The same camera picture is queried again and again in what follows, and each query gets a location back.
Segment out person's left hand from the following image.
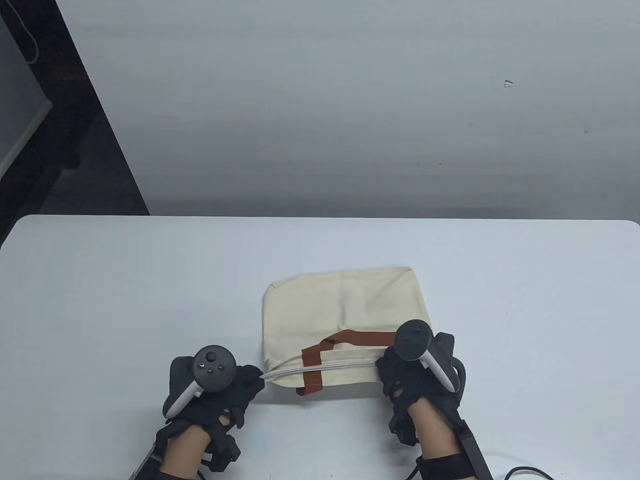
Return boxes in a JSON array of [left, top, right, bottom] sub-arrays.
[[155, 365, 266, 442]]

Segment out person's right hand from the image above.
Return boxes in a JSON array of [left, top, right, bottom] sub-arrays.
[[375, 347, 467, 417]]

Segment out cream canvas bag brown handles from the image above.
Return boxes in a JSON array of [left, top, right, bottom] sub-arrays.
[[262, 266, 433, 397]]

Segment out person's left forearm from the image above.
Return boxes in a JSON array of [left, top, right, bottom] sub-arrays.
[[159, 427, 213, 480]]

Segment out person's right forearm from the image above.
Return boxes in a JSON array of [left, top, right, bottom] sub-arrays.
[[407, 400, 463, 458]]

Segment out black glove sensor box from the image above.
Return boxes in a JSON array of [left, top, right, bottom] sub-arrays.
[[389, 407, 421, 447], [204, 434, 242, 473]]

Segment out grey board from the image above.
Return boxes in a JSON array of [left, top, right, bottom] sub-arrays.
[[0, 15, 53, 178]]

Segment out black controller white handle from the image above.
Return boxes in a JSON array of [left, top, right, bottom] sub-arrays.
[[162, 345, 237, 420], [394, 320, 461, 393]]

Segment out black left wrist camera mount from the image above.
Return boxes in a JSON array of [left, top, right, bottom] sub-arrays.
[[129, 440, 166, 480]]

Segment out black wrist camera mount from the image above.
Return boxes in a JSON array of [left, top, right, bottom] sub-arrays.
[[452, 417, 493, 480], [129, 440, 166, 480]]

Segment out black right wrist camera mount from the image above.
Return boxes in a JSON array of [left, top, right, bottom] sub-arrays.
[[452, 417, 493, 480]]

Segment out dark wall panel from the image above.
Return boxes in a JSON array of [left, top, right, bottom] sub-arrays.
[[0, 0, 151, 248]]

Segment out thin white cord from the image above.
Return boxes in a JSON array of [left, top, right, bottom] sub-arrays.
[[12, 5, 40, 64]]

